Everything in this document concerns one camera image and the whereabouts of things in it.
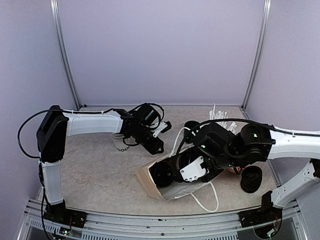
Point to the stack of black cup sleeves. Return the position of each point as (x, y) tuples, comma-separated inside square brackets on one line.
[(188, 126)]

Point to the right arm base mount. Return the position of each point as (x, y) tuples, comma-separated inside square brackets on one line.
[(263, 214)]

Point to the left aluminium corner post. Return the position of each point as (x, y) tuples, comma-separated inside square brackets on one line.
[(54, 5)]

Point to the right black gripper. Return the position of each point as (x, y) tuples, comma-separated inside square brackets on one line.
[(209, 178)]

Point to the brown paper bag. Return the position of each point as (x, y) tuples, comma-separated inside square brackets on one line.
[(178, 188)]

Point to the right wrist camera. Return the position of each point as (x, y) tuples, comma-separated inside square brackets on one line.
[(193, 171)]

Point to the right aluminium corner post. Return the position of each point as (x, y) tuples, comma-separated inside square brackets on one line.
[(258, 54)]

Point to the stack of white paper cups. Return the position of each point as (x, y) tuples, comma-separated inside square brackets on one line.
[(118, 142)]

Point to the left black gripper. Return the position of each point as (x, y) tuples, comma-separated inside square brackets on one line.
[(153, 147)]

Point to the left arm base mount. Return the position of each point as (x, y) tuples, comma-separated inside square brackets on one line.
[(58, 213)]

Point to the aluminium corner post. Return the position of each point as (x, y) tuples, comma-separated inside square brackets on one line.
[(258, 54), (54, 5)]

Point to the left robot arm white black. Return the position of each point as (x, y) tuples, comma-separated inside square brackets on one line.
[(143, 124)]

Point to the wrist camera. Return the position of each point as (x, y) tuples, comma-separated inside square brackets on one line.
[(193, 171), (162, 128)]

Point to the aluminium front frame rail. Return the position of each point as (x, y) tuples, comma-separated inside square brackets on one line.
[(226, 225)]

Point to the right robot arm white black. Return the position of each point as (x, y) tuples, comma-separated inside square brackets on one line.
[(214, 148)]

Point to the stack of black cup lids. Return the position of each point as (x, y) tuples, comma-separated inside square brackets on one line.
[(251, 179)]

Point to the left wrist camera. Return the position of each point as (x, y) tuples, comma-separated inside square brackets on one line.
[(162, 128)]

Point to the red white patterned bowl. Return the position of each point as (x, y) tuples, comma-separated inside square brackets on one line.
[(236, 170)]

